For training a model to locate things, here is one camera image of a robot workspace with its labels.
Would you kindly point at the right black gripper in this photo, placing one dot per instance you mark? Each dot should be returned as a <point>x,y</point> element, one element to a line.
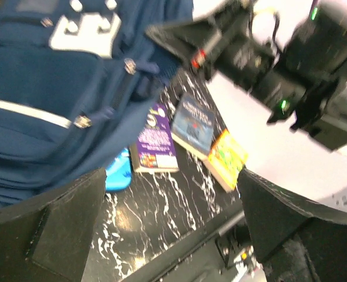
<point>221,41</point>

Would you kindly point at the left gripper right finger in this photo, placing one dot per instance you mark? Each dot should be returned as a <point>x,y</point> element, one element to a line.
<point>294,238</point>

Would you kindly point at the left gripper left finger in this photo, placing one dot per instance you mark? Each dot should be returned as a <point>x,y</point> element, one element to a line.
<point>48,237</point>

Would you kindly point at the purple paperback book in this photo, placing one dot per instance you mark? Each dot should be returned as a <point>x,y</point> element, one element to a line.
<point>154,149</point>

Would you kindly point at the navy blue student backpack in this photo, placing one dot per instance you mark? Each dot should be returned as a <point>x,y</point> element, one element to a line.
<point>77,80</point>

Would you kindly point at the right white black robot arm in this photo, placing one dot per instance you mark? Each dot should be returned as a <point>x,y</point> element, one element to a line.
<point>306,78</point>

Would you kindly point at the dark blue 1984 book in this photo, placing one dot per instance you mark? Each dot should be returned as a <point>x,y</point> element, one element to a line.
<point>192,126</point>

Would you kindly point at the blue dinosaur pencil case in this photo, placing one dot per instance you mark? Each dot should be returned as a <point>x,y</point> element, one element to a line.
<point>119,173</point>

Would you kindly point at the orange yellow paperback book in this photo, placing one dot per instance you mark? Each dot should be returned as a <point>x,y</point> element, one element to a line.
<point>225,161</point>

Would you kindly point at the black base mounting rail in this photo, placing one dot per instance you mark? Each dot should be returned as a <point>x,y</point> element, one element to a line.
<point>219,251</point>

